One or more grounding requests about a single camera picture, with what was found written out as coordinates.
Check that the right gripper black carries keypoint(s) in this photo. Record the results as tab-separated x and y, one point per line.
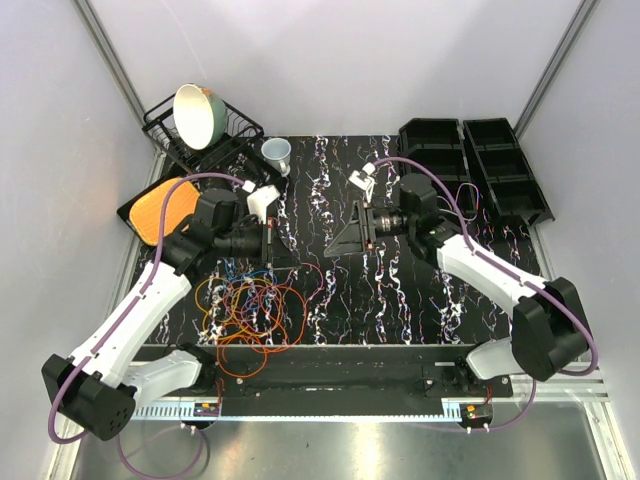
350	240

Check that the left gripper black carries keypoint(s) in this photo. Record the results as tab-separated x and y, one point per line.
282	262

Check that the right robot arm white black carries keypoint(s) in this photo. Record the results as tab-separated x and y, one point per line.
548	324

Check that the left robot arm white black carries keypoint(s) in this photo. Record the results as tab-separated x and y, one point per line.
96	386

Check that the light blue cup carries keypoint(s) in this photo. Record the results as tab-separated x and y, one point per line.
277	152

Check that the black bin far left column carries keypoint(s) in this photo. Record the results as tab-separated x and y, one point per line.
424	132

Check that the black bin near left column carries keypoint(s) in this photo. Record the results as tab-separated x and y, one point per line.
461	194

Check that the cream green bowl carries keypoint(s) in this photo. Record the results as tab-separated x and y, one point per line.
200	116

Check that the black bin middle right column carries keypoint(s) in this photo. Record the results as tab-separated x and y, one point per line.
503	163

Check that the black bin far right column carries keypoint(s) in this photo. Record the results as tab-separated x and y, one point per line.
490	133

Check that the black bin near right column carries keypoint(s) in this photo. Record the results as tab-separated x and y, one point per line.
518	199

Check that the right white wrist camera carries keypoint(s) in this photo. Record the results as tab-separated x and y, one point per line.
364	180

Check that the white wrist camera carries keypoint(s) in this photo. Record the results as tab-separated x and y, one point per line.
364	180
259	201

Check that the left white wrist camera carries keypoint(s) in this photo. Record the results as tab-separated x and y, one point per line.
259	201

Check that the black wire dish rack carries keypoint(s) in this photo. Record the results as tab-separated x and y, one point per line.
234	154

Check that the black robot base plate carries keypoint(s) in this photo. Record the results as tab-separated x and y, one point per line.
344	381

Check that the aluminium rail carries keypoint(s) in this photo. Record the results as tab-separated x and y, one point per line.
565	387

